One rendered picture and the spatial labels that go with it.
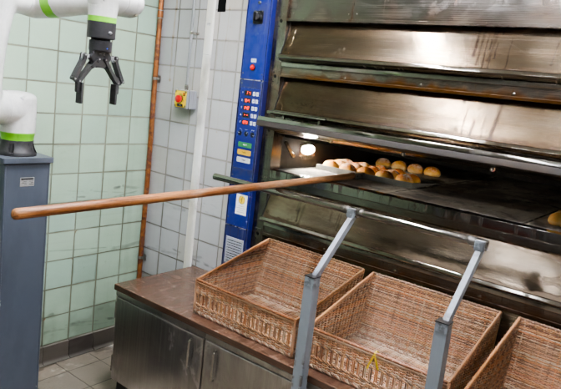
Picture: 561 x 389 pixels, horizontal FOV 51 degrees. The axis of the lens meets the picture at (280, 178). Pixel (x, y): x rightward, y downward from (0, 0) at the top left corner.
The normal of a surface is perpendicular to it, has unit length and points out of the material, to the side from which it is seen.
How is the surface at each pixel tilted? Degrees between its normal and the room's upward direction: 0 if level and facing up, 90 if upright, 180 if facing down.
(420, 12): 90
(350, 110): 70
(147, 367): 90
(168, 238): 90
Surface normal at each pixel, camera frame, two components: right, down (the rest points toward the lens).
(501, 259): -0.54, -0.29
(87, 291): 0.78, 0.18
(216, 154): -0.61, 0.05
